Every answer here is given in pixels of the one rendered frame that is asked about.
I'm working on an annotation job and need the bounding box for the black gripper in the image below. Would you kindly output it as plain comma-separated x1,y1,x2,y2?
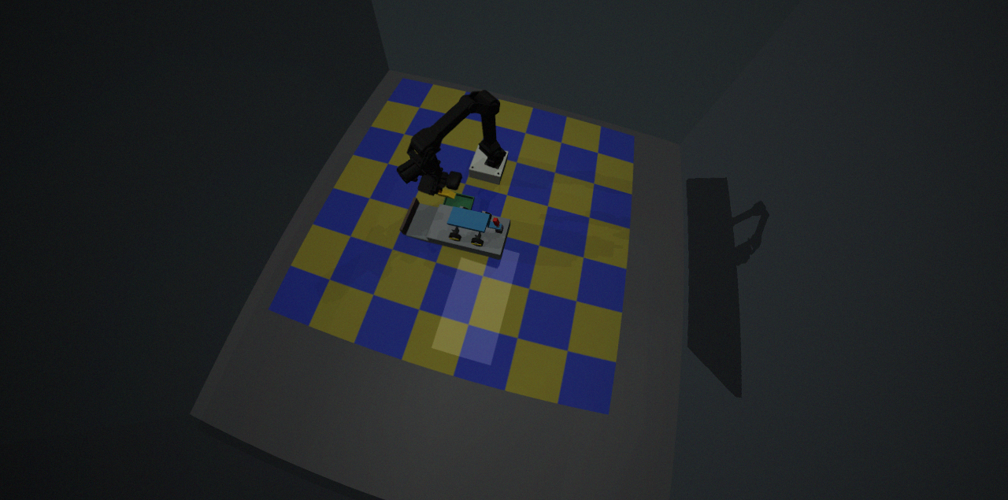
422,160,462,190

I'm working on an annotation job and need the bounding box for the green tray floor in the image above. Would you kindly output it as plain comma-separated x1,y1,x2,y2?
445,195,473,209

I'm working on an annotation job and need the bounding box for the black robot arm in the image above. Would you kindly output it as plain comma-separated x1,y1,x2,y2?
397,90,506,195

